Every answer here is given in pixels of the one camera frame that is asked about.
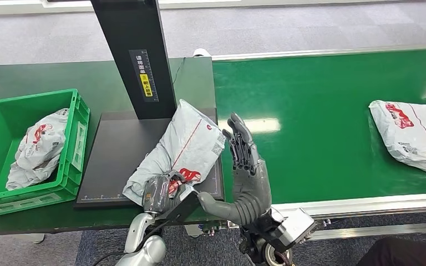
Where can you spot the metal conveyor bracket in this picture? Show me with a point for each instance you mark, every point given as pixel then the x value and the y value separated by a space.
pixel 323 222

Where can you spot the crumpled grey courier bag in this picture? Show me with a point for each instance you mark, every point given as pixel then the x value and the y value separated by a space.
pixel 38 154

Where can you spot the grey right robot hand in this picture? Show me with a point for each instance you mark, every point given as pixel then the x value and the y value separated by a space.
pixel 251 187

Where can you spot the thin aluminium conveyor side rail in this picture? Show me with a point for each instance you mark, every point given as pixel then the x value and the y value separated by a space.
pixel 308 53

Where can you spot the person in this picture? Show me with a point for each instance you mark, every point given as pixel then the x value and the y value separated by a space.
pixel 400 255

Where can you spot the white round object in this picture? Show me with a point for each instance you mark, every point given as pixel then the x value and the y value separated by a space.
pixel 201 52

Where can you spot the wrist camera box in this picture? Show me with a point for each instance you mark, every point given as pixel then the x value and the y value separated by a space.
pixel 295 227
pixel 183 209

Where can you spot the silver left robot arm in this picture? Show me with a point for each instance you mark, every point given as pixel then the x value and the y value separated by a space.
pixel 143 246

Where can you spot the wide aluminium conveyor side rail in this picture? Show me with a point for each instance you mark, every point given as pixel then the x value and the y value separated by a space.
pixel 363 207

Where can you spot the metal bolted end fitting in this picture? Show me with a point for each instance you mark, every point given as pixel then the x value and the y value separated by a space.
pixel 207 230

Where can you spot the aluminium conveyor support beam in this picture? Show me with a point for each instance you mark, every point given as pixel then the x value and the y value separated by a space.
pixel 374 230

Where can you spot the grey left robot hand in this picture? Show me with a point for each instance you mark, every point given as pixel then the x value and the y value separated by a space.
pixel 158 196

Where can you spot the green conveyor belt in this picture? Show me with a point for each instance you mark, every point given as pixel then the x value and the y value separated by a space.
pixel 327 95

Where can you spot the grey courier bag red print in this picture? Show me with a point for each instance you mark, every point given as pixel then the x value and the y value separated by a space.
pixel 191 147
pixel 415 143

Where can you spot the black scanning machine with post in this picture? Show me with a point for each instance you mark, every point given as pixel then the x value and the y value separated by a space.
pixel 124 147

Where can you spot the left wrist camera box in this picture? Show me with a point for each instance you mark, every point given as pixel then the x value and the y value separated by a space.
pixel 183 209

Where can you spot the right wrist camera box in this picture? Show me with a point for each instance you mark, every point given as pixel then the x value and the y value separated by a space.
pixel 295 227

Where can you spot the green plastic crate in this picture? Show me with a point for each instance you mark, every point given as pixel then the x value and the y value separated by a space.
pixel 73 161

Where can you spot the black yellow ruler label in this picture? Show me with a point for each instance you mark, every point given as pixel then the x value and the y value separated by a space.
pixel 144 75

